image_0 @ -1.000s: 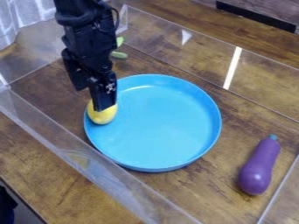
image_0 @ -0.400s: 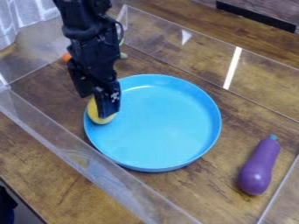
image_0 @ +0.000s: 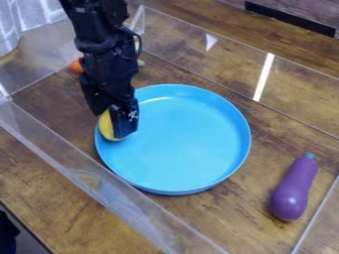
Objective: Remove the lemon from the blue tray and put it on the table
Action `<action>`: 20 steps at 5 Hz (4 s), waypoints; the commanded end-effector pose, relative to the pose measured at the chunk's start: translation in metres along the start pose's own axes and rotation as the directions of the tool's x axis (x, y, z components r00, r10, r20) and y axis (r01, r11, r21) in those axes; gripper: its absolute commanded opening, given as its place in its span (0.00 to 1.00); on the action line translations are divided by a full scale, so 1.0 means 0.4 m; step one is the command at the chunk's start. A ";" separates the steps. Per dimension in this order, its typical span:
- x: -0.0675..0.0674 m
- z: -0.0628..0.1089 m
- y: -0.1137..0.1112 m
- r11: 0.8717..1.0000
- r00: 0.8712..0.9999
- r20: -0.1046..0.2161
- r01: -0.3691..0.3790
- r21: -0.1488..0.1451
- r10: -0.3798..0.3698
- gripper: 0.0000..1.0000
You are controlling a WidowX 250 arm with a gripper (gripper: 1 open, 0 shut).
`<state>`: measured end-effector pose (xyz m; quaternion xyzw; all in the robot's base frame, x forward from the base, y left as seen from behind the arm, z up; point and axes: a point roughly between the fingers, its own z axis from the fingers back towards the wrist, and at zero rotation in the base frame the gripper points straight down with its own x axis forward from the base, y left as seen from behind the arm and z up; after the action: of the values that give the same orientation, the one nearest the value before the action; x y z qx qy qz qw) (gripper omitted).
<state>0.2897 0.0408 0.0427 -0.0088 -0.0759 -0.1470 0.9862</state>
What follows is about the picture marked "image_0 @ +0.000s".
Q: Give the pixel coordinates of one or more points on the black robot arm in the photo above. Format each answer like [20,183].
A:
[97,23]

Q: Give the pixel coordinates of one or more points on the yellow toy lemon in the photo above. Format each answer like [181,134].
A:
[105,127]

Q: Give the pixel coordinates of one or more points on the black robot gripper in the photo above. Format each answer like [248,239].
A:
[109,67]

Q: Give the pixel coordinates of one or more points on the orange toy carrot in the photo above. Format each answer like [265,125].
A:
[75,66]

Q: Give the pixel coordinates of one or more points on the white patterned curtain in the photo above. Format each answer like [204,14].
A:
[22,15]

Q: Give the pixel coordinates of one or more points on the round blue tray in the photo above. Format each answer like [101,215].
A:
[192,141]

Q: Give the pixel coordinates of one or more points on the clear acrylic enclosure wall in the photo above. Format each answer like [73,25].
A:
[275,70]

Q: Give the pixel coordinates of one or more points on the purple toy eggplant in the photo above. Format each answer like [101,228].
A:
[289,196]

